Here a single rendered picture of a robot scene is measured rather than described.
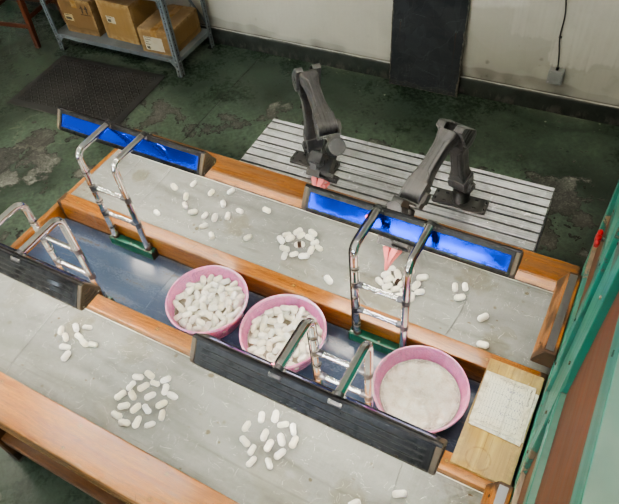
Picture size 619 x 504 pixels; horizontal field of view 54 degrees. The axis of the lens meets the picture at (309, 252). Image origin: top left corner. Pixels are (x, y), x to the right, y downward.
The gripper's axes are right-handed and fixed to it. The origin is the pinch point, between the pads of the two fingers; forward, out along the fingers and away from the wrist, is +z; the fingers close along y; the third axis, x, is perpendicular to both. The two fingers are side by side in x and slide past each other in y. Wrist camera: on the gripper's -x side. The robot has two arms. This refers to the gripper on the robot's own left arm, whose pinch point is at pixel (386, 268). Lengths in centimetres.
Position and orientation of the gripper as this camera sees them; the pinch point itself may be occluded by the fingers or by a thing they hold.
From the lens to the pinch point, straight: 192.1
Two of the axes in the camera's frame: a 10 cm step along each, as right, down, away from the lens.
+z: -3.0, 9.5, 0.9
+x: 3.8, 0.3, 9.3
